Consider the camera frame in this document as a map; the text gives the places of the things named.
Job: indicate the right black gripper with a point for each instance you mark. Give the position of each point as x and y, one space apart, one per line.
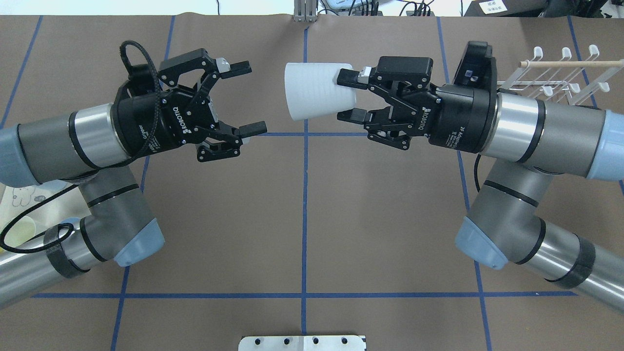
456 122

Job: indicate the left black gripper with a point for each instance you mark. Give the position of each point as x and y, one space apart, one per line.
168 127

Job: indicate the white plastic cup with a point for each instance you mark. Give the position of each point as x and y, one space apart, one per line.
312 91

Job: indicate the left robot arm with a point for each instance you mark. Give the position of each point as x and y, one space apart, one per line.
157 109

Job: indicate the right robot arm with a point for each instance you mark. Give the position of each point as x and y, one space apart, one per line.
531 140

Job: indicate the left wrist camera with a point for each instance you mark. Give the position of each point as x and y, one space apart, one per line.
140 80

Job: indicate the aluminium frame post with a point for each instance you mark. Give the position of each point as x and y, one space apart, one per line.
305 11

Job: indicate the white wire cup rack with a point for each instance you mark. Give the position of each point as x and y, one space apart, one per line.
567 80

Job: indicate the metal base plate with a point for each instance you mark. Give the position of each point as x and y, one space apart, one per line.
303 343

